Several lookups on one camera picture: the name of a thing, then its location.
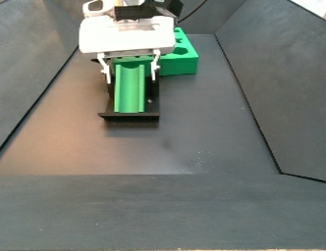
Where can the green shape sorter board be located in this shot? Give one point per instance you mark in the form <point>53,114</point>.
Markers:
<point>181,62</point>

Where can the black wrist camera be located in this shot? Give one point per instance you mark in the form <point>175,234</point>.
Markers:
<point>151,8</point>

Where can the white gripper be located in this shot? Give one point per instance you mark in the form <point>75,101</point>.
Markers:
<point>108,38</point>

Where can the green arch object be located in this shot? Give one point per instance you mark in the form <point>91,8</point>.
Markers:
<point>130,89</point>

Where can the black curved fixture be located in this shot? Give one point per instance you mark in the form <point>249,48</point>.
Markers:
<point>152,104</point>

